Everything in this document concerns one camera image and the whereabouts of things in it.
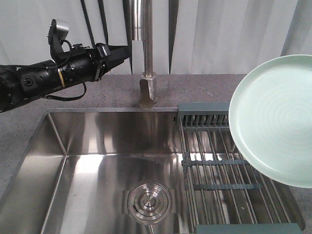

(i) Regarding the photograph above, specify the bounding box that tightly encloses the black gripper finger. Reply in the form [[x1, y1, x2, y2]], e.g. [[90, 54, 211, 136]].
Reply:
[[96, 43, 129, 75]]

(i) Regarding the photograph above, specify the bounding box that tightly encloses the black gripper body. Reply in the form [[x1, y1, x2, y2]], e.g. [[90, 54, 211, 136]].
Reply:
[[58, 43, 107, 86]]

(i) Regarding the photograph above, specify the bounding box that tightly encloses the light green round plate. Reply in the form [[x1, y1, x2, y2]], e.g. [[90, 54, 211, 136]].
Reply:
[[229, 55, 312, 188]]

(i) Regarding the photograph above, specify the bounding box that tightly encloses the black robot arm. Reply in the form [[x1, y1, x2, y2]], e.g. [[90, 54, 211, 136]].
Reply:
[[0, 43, 131, 113]]

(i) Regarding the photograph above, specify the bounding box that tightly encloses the steel dish drying rack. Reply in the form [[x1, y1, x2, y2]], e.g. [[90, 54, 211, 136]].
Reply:
[[177, 102, 306, 234]]

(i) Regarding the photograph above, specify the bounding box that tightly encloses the stainless steel faucet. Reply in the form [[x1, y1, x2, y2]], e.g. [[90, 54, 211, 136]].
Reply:
[[130, 0, 157, 109]]

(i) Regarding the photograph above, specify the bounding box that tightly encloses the white pleated curtain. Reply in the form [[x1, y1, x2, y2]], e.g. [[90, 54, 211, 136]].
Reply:
[[0, 0, 312, 74]]

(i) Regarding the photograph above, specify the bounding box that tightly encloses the stainless steel sink basin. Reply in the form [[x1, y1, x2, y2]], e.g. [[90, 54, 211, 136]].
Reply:
[[0, 108, 194, 234]]

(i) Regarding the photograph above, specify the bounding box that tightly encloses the round steel sink drain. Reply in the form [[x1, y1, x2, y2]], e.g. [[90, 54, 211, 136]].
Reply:
[[121, 181, 176, 226]]

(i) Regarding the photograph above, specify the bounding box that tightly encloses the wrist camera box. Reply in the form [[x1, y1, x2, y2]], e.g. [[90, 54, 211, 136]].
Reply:
[[47, 19, 69, 62]]

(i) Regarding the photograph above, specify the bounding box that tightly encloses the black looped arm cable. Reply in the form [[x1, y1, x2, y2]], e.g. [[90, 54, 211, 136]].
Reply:
[[45, 39, 87, 101]]

